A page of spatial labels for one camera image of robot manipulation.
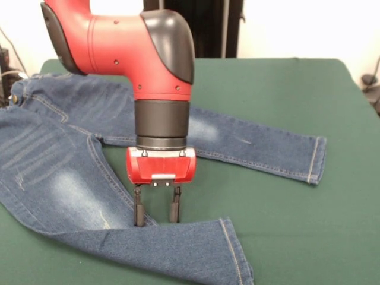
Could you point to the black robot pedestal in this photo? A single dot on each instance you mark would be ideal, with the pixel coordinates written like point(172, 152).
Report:
point(213, 29)

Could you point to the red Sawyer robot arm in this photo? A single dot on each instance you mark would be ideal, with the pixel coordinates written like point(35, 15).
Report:
point(118, 44)

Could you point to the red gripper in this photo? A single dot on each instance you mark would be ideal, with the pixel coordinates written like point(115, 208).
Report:
point(160, 167)

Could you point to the dark green table cloth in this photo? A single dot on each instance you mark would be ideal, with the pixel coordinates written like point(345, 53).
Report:
point(297, 237)

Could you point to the blue denim jeans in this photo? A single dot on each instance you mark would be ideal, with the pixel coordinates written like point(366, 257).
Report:
point(59, 178)

